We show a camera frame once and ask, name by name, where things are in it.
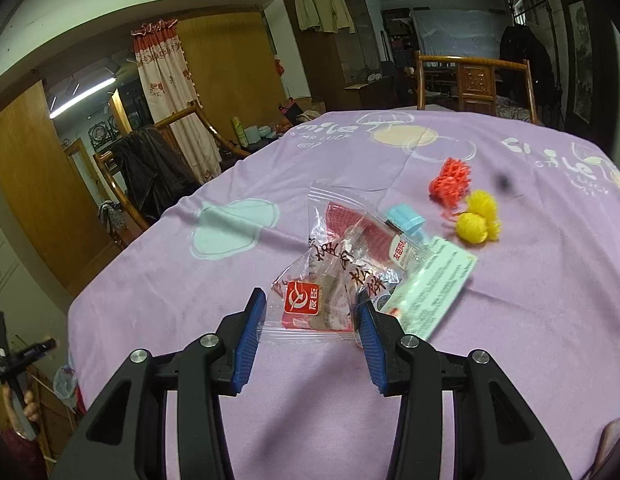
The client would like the yellow foam fruit net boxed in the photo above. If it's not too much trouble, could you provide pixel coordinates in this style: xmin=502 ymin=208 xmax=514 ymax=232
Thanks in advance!
xmin=455 ymin=190 xmax=501 ymax=245

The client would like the beige hanging jacket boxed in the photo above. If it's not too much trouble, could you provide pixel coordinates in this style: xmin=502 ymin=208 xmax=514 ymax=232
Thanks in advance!
xmin=293 ymin=0 xmax=355 ymax=34

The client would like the red foam fruit net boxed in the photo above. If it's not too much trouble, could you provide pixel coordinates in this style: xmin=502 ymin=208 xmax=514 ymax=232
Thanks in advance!
xmin=428 ymin=157 xmax=470 ymax=209

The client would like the wooden armchair with cushion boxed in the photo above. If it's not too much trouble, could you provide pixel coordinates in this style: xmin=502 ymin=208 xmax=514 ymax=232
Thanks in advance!
xmin=93 ymin=101 xmax=249 ymax=232

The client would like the wooden chair far side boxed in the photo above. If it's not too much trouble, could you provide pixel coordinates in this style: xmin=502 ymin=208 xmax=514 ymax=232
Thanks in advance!
xmin=415 ymin=51 xmax=541 ymax=125

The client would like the clear pastry wrapper bag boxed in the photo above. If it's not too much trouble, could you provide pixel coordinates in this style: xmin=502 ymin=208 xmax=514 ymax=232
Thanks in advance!
xmin=263 ymin=183 xmax=429 ymax=342

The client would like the person's left hand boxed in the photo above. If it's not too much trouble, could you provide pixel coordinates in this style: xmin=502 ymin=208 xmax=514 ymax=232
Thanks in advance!
xmin=2 ymin=384 xmax=40 ymax=441

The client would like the white green medicine box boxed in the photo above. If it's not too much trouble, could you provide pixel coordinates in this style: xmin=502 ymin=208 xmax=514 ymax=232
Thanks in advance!
xmin=377 ymin=236 xmax=477 ymax=339

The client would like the framed wall painting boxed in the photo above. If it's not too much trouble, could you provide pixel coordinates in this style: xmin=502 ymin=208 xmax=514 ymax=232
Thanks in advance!
xmin=568 ymin=0 xmax=593 ymax=124

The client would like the purple printed bedsheet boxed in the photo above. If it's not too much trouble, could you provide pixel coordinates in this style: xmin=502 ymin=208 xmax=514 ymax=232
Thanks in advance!
xmin=69 ymin=112 xmax=620 ymax=478

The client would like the blue face mask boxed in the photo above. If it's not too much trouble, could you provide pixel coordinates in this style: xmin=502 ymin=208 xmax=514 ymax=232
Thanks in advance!
xmin=386 ymin=204 xmax=429 ymax=243

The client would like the red patterned door curtain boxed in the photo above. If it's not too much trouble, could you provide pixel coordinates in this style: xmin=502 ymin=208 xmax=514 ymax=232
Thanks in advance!
xmin=132 ymin=20 xmax=221 ymax=183

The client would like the dark jacket on chair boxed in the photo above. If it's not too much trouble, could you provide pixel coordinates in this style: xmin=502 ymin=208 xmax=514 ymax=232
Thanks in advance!
xmin=110 ymin=126 xmax=200 ymax=226

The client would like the fluorescent ceiling light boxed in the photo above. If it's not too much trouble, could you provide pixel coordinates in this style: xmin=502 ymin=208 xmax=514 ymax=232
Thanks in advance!
xmin=49 ymin=77 xmax=116 ymax=119

